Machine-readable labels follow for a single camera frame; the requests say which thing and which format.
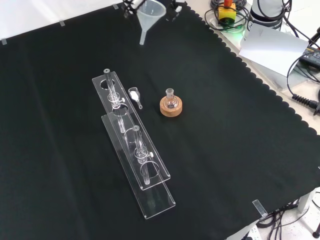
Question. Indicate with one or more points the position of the black bench cloth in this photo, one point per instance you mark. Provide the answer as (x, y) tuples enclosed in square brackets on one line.
[(225, 125)]

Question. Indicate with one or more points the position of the clear acrylic funnel stand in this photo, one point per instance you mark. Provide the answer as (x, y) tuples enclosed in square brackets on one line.
[(140, 160)]

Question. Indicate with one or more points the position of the small round-bottom glass flask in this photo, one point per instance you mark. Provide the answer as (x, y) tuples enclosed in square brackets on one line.
[(170, 100)]

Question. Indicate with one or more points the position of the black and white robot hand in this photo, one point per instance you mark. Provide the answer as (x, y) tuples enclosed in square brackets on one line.
[(131, 6)]

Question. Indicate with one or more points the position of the white power strip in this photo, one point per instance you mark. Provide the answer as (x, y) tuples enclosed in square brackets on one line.
[(252, 232)]

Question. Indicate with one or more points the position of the glass weighing funnel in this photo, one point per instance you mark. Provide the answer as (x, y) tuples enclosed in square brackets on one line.
[(134, 96)]

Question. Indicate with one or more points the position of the grey tape piece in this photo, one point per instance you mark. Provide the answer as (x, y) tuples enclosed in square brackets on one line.
[(62, 23), (3, 41), (115, 6)]

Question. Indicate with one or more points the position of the black power adapter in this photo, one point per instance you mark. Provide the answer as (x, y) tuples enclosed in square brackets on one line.
[(312, 56)]

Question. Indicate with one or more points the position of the yellow stop button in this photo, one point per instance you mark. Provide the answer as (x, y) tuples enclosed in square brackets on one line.
[(226, 12)]

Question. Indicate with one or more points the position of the pale board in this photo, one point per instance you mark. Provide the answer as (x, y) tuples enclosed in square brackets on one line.
[(272, 47)]

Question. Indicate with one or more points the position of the clear tape strip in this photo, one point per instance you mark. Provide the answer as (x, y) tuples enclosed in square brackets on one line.
[(260, 208)]

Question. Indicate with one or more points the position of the clear plastic funnel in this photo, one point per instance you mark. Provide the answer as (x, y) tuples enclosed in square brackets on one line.
[(150, 12)]

